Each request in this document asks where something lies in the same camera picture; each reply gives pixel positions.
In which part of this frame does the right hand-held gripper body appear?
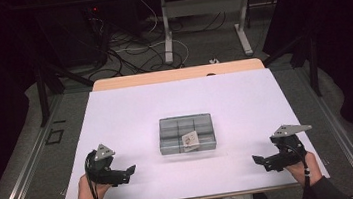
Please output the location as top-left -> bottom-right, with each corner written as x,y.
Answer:
258,121 -> 318,174

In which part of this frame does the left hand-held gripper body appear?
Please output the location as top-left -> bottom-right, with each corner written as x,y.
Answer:
82,141 -> 132,190

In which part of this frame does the clear grey compartment box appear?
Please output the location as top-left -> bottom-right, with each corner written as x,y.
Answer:
155,111 -> 218,157

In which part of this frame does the small white card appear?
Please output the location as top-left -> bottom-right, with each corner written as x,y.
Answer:
180,129 -> 202,154

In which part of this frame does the person's right hand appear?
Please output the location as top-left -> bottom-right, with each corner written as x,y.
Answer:
284,149 -> 325,189

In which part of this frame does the person's left hand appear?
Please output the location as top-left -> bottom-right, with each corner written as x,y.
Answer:
75,172 -> 113,199

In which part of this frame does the black metal stand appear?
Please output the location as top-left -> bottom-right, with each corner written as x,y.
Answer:
259,28 -> 325,103
32,55 -> 99,128

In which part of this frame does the light wooden table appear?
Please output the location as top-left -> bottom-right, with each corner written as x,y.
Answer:
90,56 -> 266,93

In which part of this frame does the black computer tower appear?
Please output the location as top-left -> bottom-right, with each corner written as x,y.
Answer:
37,2 -> 109,72

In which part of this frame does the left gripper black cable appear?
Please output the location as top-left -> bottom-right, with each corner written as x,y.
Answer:
82,151 -> 105,199

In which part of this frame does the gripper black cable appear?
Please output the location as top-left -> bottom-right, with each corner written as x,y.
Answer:
282,140 -> 315,199
82,151 -> 105,199

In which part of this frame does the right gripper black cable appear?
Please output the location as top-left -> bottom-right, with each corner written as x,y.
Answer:
282,140 -> 315,199

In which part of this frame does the aluminium floor rail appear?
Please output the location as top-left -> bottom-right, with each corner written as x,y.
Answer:
296,60 -> 353,199
0,93 -> 76,199

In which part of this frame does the tangle of black floor cables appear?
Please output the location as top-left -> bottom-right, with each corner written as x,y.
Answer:
88,1 -> 234,81

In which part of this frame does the white floor cable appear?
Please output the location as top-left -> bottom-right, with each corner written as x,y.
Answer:
108,0 -> 192,74

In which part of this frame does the white metal frame desk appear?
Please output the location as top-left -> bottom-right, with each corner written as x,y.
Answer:
138,0 -> 298,68

